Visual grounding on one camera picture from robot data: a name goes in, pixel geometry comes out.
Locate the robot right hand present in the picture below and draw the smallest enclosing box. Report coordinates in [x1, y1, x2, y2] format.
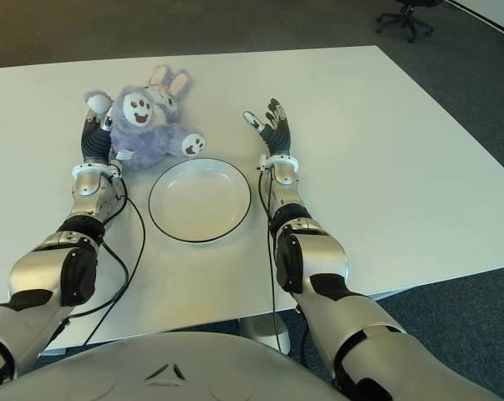
[242, 98, 293, 159]

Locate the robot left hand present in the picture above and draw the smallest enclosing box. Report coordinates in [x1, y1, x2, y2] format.
[79, 109, 115, 166]

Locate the purple plush bunny doll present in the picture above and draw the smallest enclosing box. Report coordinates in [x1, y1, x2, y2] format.
[83, 64, 207, 170]

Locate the white plate black rim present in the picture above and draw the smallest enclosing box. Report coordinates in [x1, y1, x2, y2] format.
[148, 157, 252, 244]

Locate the black office chair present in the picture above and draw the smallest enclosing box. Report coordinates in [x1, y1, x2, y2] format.
[375, 0, 445, 43]

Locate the silver robot torso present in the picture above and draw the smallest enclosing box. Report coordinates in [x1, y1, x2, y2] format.
[0, 332, 493, 401]

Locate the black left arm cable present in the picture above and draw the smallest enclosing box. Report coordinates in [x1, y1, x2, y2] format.
[69, 165, 147, 347]

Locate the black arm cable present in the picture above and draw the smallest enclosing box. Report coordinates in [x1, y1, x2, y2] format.
[256, 165, 294, 356]
[69, 165, 147, 347]

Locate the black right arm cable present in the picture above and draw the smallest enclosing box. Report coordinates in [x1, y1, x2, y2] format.
[256, 165, 294, 356]

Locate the white table pedestal base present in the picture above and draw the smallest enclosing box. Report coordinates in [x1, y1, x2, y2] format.
[238, 315, 293, 356]

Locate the thick black hanging cable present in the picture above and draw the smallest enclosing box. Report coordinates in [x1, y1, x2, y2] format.
[295, 304, 311, 371]

